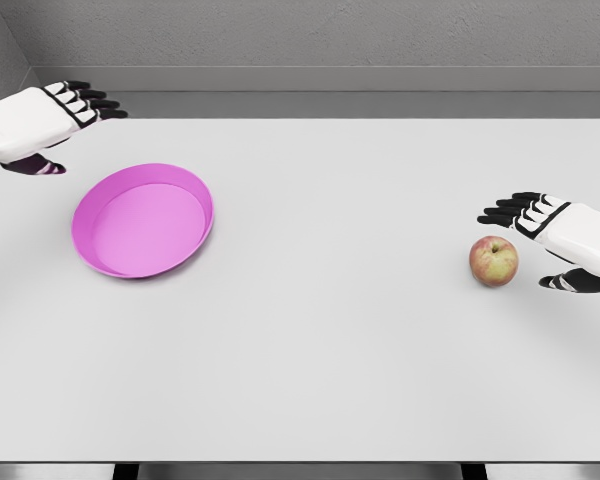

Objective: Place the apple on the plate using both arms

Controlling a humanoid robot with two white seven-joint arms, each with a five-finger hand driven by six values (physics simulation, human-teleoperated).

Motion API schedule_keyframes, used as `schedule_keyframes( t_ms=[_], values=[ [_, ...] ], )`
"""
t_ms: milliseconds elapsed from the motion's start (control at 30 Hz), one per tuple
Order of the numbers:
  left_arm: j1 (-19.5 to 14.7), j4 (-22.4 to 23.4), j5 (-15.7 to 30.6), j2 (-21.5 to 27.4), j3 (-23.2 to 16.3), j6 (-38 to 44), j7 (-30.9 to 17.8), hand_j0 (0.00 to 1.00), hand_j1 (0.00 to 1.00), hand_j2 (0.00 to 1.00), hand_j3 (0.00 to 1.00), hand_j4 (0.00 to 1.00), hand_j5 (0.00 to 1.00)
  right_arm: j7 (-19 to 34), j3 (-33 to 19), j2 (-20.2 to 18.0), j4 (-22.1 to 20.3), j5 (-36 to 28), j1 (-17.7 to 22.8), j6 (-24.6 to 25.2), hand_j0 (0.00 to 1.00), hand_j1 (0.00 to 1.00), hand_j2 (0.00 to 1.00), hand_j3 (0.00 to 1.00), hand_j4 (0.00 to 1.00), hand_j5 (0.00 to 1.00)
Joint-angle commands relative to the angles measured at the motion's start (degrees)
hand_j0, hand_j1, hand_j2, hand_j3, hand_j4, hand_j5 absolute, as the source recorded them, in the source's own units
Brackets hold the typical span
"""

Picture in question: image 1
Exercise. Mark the pink round plate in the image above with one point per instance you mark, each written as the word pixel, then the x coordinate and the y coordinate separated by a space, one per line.
pixel 143 219

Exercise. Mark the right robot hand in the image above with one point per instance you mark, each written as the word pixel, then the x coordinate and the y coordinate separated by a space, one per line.
pixel 577 235

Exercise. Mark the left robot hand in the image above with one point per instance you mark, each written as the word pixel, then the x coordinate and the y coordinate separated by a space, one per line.
pixel 27 122

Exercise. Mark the red yellow apple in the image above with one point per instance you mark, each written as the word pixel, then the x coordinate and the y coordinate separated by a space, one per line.
pixel 493 261

